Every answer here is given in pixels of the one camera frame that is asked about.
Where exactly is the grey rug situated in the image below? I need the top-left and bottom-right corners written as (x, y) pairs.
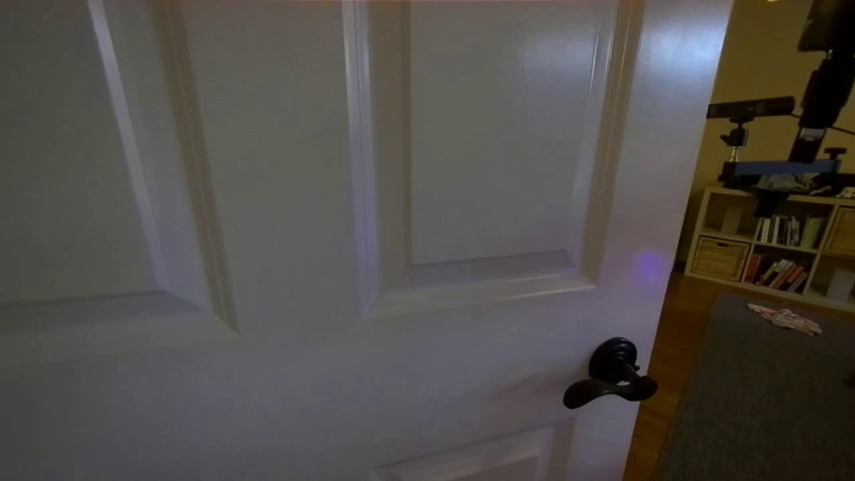
top-left (651, 293), bottom-right (855, 481)

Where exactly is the black lever door handle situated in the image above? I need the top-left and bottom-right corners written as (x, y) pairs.
top-left (563, 337), bottom-right (659, 410)

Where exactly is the pink patterned cloth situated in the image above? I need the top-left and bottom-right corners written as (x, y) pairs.
top-left (747, 303), bottom-right (824, 337)

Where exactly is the white panelled door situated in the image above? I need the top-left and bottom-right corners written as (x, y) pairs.
top-left (0, 0), bottom-right (735, 481)

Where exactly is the white cube shelf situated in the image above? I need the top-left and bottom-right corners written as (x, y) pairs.
top-left (684, 186), bottom-right (855, 313)

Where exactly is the row of books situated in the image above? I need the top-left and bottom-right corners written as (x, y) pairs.
top-left (743, 255), bottom-right (811, 294)
top-left (755, 214), bottom-right (826, 250)

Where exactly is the wicker basket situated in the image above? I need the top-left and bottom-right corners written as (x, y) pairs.
top-left (824, 206), bottom-right (855, 258)
top-left (690, 236), bottom-right (751, 282)

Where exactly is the camera on mount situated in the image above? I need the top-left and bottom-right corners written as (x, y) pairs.
top-left (706, 96), bottom-right (848, 186)

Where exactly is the white container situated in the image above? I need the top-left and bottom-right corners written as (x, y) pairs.
top-left (826, 268), bottom-right (855, 302)

